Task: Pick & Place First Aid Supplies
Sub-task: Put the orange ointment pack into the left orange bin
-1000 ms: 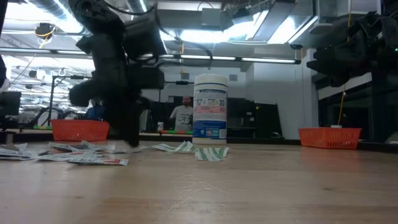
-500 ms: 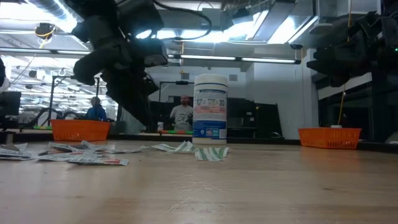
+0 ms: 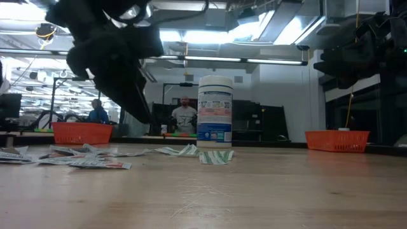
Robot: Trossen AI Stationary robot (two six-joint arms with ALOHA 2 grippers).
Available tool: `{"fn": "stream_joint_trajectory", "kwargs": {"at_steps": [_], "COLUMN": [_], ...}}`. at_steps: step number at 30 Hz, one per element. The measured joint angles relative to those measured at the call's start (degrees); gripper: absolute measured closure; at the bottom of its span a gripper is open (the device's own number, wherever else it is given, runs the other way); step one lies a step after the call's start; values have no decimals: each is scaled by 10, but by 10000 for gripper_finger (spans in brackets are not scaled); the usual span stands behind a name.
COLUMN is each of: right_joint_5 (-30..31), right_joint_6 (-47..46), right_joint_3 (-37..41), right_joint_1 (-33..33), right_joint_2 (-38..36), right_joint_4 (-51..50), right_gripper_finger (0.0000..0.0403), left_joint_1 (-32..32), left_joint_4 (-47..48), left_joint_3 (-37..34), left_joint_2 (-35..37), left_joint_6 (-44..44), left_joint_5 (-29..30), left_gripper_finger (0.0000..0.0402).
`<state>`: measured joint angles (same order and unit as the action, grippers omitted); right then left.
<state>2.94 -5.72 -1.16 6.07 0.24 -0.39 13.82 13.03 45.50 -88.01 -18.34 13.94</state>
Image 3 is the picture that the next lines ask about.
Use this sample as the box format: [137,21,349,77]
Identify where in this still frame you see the small white printed packet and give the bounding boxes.
[34,155,106,166]
[113,148,152,158]
[0,151,36,165]
[69,160,132,170]
[49,144,106,156]

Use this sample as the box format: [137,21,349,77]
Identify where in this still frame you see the yellow cord reel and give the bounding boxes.
[34,22,59,41]

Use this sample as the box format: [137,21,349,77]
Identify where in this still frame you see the black monitor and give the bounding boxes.
[0,93,23,120]

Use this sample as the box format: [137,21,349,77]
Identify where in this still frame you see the black rig frame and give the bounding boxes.
[50,76,103,130]

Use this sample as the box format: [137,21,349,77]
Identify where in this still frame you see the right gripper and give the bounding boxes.
[313,11,407,90]

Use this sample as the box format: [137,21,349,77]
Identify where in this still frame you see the yellow hanging cable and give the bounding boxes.
[345,0,361,128]

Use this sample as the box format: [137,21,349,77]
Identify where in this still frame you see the orange plastic mesh basket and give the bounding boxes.
[304,129,371,153]
[52,121,114,146]

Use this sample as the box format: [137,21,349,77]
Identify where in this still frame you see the black partition panels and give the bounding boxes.
[149,99,289,143]

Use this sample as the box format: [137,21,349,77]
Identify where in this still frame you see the green striped bandage wrapper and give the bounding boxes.
[198,155,231,165]
[177,143,201,157]
[206,149,235,160]
[157,144,188,156]

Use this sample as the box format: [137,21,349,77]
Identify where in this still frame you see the person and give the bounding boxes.
[170,95,199,135]
[85,98,111,125]

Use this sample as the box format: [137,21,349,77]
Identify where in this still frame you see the white wipes canister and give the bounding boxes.
[196,74,234,149]

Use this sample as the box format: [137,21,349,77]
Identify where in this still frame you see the grey hanging cloth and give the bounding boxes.
[121,109,150,138]

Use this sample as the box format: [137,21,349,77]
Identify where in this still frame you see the grey ventilation box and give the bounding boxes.
[205,8,228,29]

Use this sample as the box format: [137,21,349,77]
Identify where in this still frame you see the bright ceiling light panel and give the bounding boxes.
[158,27,237,45]

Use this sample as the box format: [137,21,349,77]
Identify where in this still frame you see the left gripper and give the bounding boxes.
[66,24,165,125]

